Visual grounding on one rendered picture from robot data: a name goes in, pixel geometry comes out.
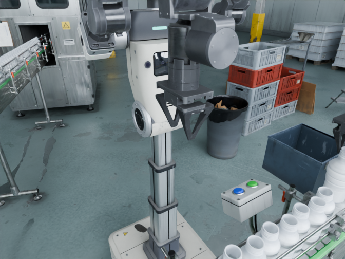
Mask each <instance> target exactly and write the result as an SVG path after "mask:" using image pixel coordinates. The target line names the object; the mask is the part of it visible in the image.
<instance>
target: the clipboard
mask: <svg viewBox="0 0 345 259"><path fill-rule="evenodd" d="M9 46H15V45H14V42H13V38H12V35H11V31H10V28H9V24H8V21H0V47H9Z"/></svg>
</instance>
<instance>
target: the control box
mask: <svg viewBox="0 0 345 259"><path fill-rule="evenodd" d="M249 181H255V182H257V185H256V186H253V187H250V186H248V185H247V183H248V182H249ZM235 188H243V192H242V193H234V189H235ZM221 198H222V205H223V212H224V213H225V214H227V215H228V216H230V217H232V218H234V219H236V220H238V221H240V222H241V223H242V222H244V221H245V220H247V219H248V224H249V227H250V230H251V233H252V235H253V234H255V233H256V232H258V230H257V213H259V212H261V211H262V210H264V209H266V208H268V207H269V206H271V205H272V204H273V200H272V191H271V185H270V184H267V183H264V182H261V181H258V180H254V179H250V180H248V181H246V182H243V183H241V184H239V185H237V186H235V187H233V188H231V189H229V190H227V191H225V192H223V193H221ZM253 216H254V222H255V228H254V225H253Z"/></svg>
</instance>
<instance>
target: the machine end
mask: <svg viewBox="0 0 345 259"><path fill-rule="evenodd" d="M84 11H87V5H86V0H0V21H8V24H9V28H10V31H11V35H12V38H13V42H14V45H15V46H9V47H0V57H1V56H3V55H5V54H6V53H8V52H10V51H12V50H13V49H15V48H17V47H18V46H20V45H22V44H24V43H26V42H27V41H30V40H31V39H33V38H35V37H38V38H39V36H41V34H42V36H44V34H47V33H48V34H47V35H46V37H47V36H48V35H50V36H49V37H47V38H50V39H51V42H52V47H53V51H54V55H53V56H52V58H51V59H50V60H49V61H48V62H47V63H46V64H45V65H44V66H43V68H42V71H41V72H39V76H40V81H41V84H42V88H43V92H44V96H45V100H46V104H47V108H53V107H65V106H78V105H89V108H87V111H92V110H94V108H93V107H91V104H94V101H95V92H96V86H97V70H96V67H95V61H94V60H87V59H86V58H85V56H84V52H83V48H82V44H81V41H80V37H79V34H78V30H77V27H78V23H79V20H80V16H81V13H82V12H84ZM47 40H49V39H47ZM9 106H10V109H12V111H18V112H19V114H18V115H16V116H17V117H23V116H25V114H22V113H21V111H22V110H30V109H42V108H44V107H43V103H42V99H41V95H40V91H39V88H38V85H37V81H36V77H35V76H34V77H33V79H32V80H31V81H30V82H29V83H28V84H27V85H26V86H25V87H24V88H23V90H22V91H21V92H20V93H19V94H18V96H16V97H15V98H14V99H13V101H12V102H11V103H10V104H9Z"/></svg>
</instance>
